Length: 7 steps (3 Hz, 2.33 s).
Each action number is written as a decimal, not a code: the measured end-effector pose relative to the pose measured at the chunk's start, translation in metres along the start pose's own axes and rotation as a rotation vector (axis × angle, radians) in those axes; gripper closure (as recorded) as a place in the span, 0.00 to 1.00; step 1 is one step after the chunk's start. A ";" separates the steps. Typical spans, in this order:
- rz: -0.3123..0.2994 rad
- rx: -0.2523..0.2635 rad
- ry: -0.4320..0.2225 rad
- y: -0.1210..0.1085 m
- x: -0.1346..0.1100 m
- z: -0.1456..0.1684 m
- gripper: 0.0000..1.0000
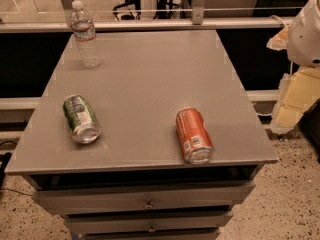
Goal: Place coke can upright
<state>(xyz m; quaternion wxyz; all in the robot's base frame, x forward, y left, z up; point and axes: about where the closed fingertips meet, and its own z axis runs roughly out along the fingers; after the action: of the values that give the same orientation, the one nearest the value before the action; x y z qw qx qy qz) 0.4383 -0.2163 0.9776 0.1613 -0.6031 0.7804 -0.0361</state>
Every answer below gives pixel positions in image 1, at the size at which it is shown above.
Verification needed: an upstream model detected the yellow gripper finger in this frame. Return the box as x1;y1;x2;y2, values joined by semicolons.
270;67;320;134
266;26;289;51

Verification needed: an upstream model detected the orange soda can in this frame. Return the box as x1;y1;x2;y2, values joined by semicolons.
176;107;214;164

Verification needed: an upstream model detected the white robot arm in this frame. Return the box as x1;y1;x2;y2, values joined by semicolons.
267;0;320;134

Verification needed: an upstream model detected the green soda can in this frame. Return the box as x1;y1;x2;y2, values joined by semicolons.
63;95;101;144

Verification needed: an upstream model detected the black office chair base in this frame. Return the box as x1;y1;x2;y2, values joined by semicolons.
113;0;141;21

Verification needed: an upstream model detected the top brass drawer knob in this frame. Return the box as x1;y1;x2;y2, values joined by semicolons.
144;200;153;210

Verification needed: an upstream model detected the brass drawer knob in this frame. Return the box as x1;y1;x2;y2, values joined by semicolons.
147;226;156;233
144;200;153;210

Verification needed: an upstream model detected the grey drawer cabinet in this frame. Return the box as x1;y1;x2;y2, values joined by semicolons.
7;30;277;240

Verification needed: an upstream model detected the middle grey drawer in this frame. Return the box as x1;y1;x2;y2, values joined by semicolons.
64;211;233;234

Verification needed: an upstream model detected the grey drawer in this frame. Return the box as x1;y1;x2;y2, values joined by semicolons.
64;211;233;234
32;180;255;215

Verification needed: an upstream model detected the clear plastic water bottle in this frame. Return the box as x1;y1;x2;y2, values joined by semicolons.
71;0;101;68

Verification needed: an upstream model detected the middle brass drawer knob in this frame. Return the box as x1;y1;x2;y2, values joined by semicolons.
147;226;156;233

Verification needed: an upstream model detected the top grey drawer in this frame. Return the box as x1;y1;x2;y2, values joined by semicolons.
32;180;255;215

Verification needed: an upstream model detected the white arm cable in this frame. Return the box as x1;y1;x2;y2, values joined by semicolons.
270;14;290;28

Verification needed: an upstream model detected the metal railing frame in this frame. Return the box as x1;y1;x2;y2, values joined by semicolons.
0;0;293;33

